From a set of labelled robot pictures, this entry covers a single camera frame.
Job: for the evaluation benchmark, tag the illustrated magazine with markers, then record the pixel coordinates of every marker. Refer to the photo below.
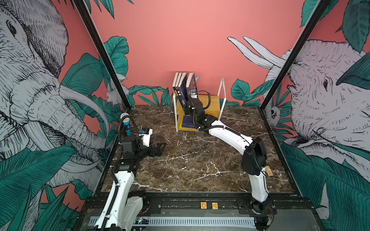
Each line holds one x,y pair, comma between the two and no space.
184,87
191,86

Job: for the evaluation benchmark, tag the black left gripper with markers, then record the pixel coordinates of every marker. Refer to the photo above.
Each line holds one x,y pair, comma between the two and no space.
158,151

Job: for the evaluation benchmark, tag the small wooden block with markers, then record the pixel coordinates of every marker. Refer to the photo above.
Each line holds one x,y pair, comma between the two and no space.
268,171

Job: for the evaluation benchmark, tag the navy book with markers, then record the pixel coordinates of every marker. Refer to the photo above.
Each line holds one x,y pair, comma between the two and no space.
187,122

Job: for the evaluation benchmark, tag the right black frame post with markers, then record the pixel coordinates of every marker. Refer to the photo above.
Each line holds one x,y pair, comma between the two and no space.
306,32

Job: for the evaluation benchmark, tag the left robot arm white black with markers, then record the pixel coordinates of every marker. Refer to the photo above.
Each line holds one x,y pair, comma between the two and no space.
122,206

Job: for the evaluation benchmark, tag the dark brown leaning book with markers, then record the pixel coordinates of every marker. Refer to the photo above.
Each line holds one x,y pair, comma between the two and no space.
175,79

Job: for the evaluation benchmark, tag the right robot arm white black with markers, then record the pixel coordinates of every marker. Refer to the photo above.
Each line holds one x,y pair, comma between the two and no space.
254,158

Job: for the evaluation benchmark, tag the wooden white-framed book shelf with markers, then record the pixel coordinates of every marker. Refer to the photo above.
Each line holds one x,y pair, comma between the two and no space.
213,105

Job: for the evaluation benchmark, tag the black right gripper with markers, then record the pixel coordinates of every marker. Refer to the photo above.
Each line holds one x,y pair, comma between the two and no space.
189,105

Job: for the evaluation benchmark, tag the white slotted cable duct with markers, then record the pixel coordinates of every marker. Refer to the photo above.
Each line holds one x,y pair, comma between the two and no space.
239,222

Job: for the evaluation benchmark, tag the black front rail base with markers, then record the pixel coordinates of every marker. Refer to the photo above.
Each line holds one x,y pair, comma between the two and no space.
195,203

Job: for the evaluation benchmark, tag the black frame post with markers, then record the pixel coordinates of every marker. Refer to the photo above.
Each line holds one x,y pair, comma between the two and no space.
90,26
306,32

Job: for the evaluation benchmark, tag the black wolf cover book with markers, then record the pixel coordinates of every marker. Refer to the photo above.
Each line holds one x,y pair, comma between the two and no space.
178,89

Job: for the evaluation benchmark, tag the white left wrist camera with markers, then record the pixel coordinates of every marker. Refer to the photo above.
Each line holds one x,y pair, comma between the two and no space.
145,136

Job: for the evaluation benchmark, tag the left black frame post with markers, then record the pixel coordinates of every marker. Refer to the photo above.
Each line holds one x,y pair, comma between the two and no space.
90,26

